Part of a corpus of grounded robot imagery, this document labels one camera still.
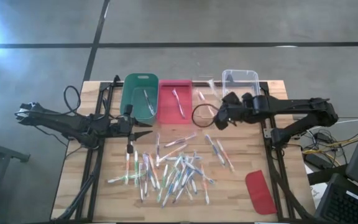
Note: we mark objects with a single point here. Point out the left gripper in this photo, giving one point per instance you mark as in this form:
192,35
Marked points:
121,127

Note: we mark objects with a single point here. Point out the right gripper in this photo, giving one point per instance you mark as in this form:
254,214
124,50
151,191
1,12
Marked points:
235,112

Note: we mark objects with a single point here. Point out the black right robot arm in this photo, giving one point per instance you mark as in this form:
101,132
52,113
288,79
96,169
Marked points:
297,105

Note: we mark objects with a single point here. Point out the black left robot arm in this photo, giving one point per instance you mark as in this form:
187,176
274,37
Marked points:
67,123

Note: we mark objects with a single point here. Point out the large clear plastic bin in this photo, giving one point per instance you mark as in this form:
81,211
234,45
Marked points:
241,81

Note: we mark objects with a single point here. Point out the pink plastic bin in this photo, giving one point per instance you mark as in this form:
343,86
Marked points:
166,109

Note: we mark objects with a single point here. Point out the green plastic bin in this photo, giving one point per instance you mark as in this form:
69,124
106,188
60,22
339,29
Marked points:
135,84

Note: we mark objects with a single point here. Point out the small clear plastic bin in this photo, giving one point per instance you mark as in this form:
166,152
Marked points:
197,84

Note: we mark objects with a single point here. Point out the red plastic lid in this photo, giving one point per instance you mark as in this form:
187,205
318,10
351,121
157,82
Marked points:
259,193

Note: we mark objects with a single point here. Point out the black power brick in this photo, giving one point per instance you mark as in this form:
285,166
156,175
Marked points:
317,161

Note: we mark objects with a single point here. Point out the black desk crossbar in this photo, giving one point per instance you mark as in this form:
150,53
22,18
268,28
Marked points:
325,175

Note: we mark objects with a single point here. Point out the white paper sheet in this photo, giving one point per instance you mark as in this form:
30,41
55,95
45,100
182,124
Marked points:
319,193

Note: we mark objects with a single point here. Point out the dark open laptop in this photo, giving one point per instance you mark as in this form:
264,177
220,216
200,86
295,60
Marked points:
346,205

